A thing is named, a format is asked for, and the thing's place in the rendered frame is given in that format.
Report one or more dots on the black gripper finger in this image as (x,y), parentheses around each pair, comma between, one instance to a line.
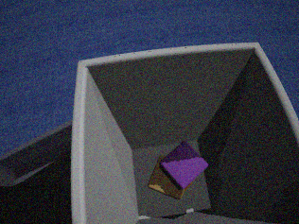
(44,198)

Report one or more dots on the dark purple cube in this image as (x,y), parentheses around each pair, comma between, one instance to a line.
(182,165)

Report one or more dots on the white square cup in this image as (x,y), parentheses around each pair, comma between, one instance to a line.
(224,100)

